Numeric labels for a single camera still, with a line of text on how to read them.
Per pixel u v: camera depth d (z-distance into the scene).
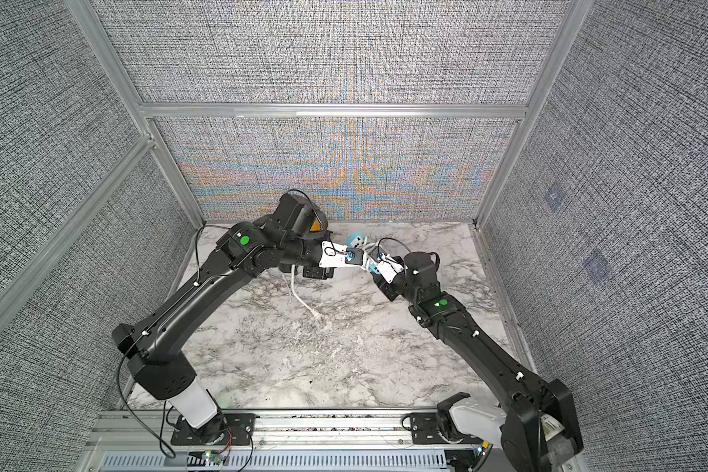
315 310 0.91
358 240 0.78
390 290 0.70
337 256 0.54
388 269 0.68
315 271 0.59
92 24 0.72
